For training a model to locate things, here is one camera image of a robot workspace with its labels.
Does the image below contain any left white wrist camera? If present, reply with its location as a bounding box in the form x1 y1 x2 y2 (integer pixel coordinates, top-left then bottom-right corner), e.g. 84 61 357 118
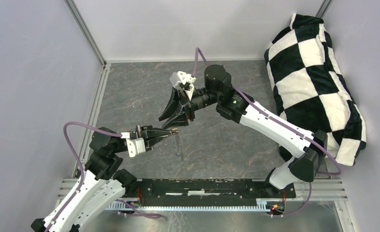
121 132 146 158

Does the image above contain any red wired circuit board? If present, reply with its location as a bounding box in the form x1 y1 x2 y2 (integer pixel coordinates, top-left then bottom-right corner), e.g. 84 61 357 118
268 202 286 215

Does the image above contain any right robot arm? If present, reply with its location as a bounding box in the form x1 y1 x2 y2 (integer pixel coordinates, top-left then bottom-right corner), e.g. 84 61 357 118
158 64 327 197

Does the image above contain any white slotted cable duct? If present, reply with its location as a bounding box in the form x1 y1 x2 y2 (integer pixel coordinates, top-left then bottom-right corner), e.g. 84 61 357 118
106 200 286 212

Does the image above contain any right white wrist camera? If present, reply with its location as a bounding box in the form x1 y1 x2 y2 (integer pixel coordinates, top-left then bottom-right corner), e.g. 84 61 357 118
169 71 196 99

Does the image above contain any aluminium frame rail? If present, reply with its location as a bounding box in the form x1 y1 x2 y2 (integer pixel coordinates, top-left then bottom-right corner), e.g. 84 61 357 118
64 0 107 67

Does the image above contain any metal keyring plate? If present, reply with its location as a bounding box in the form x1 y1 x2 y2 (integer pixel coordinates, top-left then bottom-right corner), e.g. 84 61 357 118
174 129 184 162

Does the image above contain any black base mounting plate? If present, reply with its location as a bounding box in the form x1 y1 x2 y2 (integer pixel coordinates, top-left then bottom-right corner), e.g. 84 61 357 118
123 179 296 207

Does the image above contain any black white checkered blanket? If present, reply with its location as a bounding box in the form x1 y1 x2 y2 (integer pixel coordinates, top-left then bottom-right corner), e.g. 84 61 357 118
264 14 366 166

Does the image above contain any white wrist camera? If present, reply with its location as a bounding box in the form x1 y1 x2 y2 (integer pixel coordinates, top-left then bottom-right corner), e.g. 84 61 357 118
121 132 146 158
169 71 196 99

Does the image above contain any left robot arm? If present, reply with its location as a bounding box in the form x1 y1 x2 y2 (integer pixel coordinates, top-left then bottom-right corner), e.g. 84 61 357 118
31 121 179 232

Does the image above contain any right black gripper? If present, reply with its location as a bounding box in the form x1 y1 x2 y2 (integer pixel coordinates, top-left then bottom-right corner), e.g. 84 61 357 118
158 86 220 130

